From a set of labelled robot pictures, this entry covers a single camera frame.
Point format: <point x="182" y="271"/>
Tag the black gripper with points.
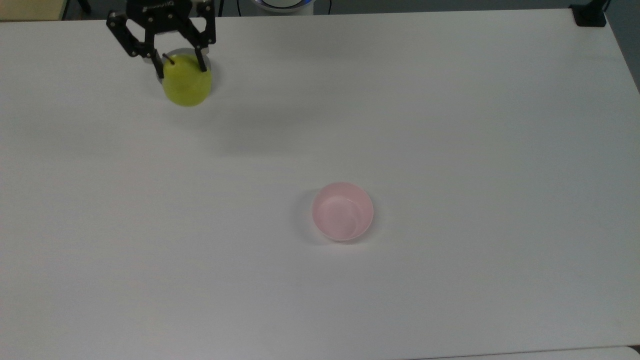
<point x="160" y="12"/>

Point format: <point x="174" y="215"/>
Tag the green pear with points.
<point x="187" y="82"/>

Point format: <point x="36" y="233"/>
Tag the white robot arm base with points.
<point x="282" y="5"/>

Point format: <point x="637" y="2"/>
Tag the grey bowl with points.
<point x="184" y="50"/>

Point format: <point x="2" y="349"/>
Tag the pink bowl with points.
<point x="342" y="212"/>

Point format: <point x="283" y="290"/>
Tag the black chair leg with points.
<point x="84" y="5"/>

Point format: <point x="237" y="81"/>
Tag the yellow wooden furniture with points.
<point x="30" y="9"/>

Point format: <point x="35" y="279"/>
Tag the black table clamp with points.
<point x="589" y="16"/>

